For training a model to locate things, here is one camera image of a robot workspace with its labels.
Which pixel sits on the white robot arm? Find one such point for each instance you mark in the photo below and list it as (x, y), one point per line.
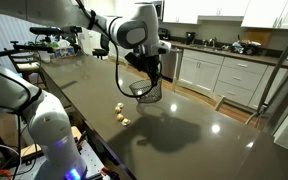
(48, 123)

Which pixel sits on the black wire mesh basket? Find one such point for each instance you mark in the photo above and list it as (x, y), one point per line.
(145, 93)

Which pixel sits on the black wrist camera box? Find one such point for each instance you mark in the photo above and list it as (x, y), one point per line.
(135, 61)

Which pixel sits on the gold candy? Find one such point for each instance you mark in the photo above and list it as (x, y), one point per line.
(126, 122)
(117, 110)
(120, 117)
(121, 105)

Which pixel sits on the wooden cutting board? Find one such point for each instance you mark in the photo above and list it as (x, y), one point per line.
(261, 37)

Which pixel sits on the wooden bar stool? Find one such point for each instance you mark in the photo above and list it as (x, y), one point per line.
(27, 63)

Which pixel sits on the pile of dishes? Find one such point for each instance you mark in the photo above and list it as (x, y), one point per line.
(245, 47)

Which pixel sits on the white upper kitchen cabinets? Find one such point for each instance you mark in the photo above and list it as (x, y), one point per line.
(271, 14)

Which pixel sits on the black coffee maker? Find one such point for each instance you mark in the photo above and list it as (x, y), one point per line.
(190, 37)

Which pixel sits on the white kitchen cabinets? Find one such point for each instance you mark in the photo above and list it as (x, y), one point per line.
(271, 14)
(240, 81)

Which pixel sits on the black camera on stand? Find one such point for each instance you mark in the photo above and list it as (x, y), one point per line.
(55, 30)

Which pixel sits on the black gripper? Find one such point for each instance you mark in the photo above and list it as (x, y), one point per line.
(151, 67)

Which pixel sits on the tissue box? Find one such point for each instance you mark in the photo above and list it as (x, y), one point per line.
(64, 52)

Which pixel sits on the kitchen sink faucet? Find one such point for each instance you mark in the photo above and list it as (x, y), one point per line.
(211, 42)

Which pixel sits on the white lower kitchen cabinets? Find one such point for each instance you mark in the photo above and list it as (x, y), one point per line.
(240, 81)

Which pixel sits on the stainless dishwasher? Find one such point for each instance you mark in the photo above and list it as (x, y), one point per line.
(170, 62)

